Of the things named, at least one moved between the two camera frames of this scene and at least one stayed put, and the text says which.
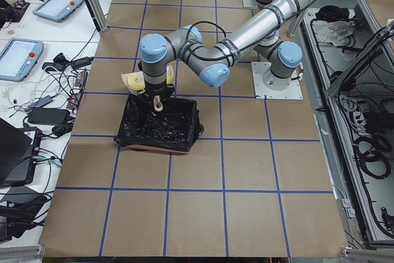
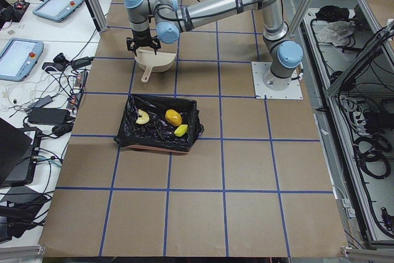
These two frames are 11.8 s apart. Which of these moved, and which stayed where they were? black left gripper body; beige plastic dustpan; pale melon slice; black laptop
Moved: beige plastic dustpan; black left gripper body; pale melon slice
Stayed: black laptop
